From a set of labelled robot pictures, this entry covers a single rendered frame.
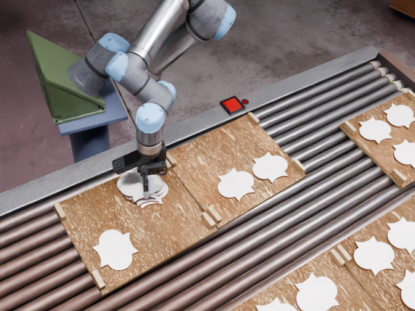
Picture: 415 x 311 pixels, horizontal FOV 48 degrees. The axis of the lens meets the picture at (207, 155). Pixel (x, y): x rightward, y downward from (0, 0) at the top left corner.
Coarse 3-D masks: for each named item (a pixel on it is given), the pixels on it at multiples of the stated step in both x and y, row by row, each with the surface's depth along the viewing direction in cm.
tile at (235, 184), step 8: (224, 176) 164; (232, 176) 165; (240, 176) 165; (248, 176) 166; (224, 184) 163; (232, 184) 163; (240, 184) 163; (248, 184) 164; (224, 192) 160; (232, 192) 161; (240, 192) 161; (248, 192) 162
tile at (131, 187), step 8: (128, 176) 156; (136, 176) 157; (152, 176) 157; (120, 184) 154; (128, 184) 154; (136, 184) 155; (160, 184) 156; (128, 192) 153; (136, 192) 153; (136, 200) 151
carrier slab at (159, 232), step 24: (96, 192) 156; (168, 192) 159; (72, 216) 149; (96, 216) 150; (120, 216) 151; (144, 216) 152; (168, 216) 153; (192, 216) 154; (72, 240) 144; (96, 240) 145; (144, 240) 147; (168, 240) 148; (192, 240) 149; (96, 264) 140; (144, 264) 142
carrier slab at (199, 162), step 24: (240, 120) 183; (192, 144) 173; (216, 144) 174; (240, 144) 176; (264, 144) 177; (192, 168) 166; (216, 168) 167; (240, 168) 169; (288, 168) 171; (192, 192) 160; (216, 192) 161; (264, 192) 164; (240, 216) 158
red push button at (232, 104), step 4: (228, 100) 190; (232, 100) 191; (236, 100) 191; (228, 104) 189; (232, 104) 189; (236, 104) 189; (240, 104) 190; (228, 108) 188; (232, 108) 188; (236, 108) 188
